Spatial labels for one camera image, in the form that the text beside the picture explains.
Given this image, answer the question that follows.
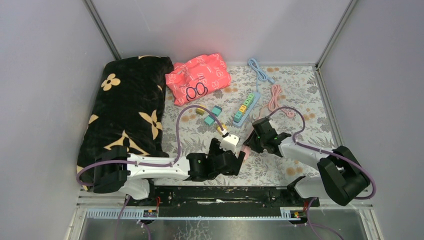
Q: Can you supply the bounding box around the pink patterned bag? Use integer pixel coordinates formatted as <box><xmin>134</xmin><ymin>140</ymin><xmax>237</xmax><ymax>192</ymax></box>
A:
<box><xmin>165</xmin><ymin>53</ymin><xmax>232</xmax><ymax>107</ymax></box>

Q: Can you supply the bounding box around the teal plug cube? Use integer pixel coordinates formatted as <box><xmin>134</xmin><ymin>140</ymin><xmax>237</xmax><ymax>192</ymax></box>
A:
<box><xmin>233</xmin><ymin>111</ymin><xmax>243</xmax><ymax>123</ymax></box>
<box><xmin>204</xmin><ymin>115</ymin><xmax>215</xmax><ymax>126</ymax></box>
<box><xmin>211</xmin><ymin>105</ymin><xmax>222</xmax><ymax>117</ymax></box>

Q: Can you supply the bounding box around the green plug cube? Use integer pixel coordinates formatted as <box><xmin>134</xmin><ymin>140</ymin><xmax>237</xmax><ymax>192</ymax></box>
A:
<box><xmin>243</xmin><ymin>99</ymin><xmax>253</xmax><ymax>109</ymax></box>
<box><xmin>246</xmin><ymin>93</ymin><xmax>255</xmax><ymax>101</ymax></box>

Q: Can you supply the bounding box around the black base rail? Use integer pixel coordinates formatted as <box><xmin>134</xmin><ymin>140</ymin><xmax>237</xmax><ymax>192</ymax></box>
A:
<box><xmin>128</xmin><ymin>186</ymin><xmax>320</xmax><ymax>218</ymax></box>

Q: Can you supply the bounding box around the yellow plug cube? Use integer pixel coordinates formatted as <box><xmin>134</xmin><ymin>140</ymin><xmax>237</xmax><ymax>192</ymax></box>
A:
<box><xmin>238</xmin><ymin>104</ymin><xmax>248</xmax><ymax>114</ymax></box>
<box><xmin>195</xmin><ymin>105</ymin><xmax>206</xmax><ymax>116</ymax></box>
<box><xmin>216</xmin><ymin>124</ymin><xmax>228</xmax><ymax>135</ymax></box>

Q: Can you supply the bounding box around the floral table mat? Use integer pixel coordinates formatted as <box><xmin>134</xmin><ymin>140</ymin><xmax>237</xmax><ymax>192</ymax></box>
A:
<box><xmin>162</xmin><ymin>66</ymin><xmax>336</xmax><ymax>187</ymax></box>

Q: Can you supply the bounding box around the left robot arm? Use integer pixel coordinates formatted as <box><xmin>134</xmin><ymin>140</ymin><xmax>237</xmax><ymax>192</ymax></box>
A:
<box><xmin>92</xmin><ymin>134</ymin><xmax>246</xmax><ymax>206</ymax></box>

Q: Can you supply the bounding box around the blue power strip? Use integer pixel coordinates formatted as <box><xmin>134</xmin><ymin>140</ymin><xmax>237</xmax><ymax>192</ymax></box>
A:
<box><xmin>233</xmin><ymin>58</ymin><xmax>275</xmax><ymax>128</ymax></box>

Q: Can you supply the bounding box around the green plug cube bottom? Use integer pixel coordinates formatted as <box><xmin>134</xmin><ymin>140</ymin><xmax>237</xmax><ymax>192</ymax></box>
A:
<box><xmin>246</xmin><ymin>93</ymin><xmax>255</xmax><ymax>101</ymax></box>

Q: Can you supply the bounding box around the black floral blanket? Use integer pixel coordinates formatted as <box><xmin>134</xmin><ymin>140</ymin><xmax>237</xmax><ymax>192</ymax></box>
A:
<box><xmin>77</xmin><ymin>55</ymin><xmax>174</xmax><ymax>192</ymax></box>

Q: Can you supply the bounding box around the pink power strip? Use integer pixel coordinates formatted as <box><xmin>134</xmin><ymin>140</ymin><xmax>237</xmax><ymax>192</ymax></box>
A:
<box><xmin>241</xmin><ymin>84</ymin><xmax>283</xmax><ymax>161</ymax></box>

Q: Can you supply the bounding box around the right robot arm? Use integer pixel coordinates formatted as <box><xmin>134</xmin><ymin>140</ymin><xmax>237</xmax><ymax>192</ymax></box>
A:
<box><xmin>243</xmin><ymin>117</ymin><xmax>376</xmax><ymax>206</ymax></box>

